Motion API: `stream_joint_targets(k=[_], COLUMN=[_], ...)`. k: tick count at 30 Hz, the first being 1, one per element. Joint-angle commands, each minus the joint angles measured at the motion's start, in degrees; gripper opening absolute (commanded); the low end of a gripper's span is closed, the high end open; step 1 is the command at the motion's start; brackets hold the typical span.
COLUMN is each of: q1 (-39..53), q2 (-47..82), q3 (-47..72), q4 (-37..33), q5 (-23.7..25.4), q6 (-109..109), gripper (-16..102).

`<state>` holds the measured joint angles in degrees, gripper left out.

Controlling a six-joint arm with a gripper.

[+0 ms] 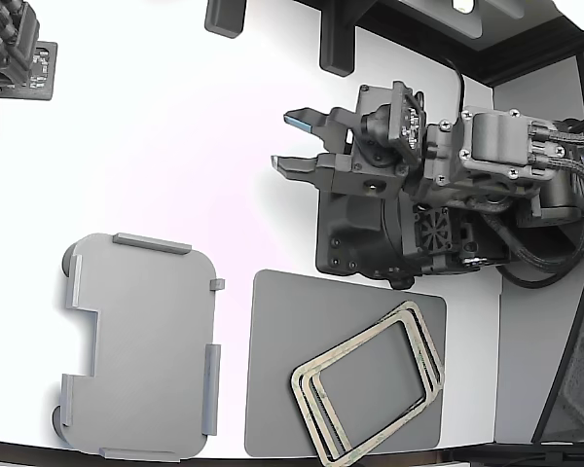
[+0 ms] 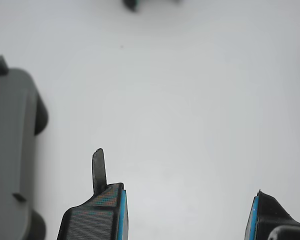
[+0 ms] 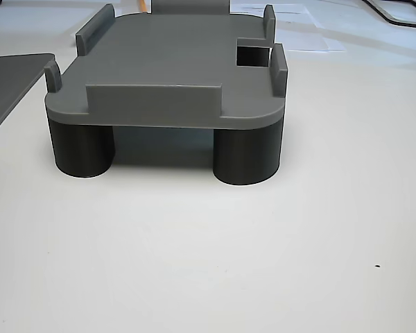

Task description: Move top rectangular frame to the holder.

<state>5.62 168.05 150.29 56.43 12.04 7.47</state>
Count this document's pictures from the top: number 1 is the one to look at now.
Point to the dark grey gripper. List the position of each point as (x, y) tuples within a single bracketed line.
[(375, 182)]

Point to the grey plastic frame holder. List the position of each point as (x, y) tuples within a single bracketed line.
[(141, 340)]

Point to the dark grey six-joint robot arm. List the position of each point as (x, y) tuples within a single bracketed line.
[(496, 141)]

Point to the pale rectangular frame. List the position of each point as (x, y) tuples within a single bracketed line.
[(307, 413), (424, 340)]

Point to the black circuit board plate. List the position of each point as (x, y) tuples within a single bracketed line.
[(45, 73)]

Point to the white ceiling light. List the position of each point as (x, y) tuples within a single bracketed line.
[(462, 5)]

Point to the grey rectangular mat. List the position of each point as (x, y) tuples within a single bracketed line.
[(282, 316)]

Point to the short black post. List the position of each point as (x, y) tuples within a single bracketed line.
[(224, 17)]

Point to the black enclosure frame rail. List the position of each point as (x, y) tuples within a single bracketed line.
[(516, 58)]

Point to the black diagonal strut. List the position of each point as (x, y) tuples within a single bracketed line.
[(558, 377)]

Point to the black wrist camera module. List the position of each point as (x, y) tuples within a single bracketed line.
[(409, 121)]

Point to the long black post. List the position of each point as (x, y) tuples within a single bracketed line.
[(337, 39)]

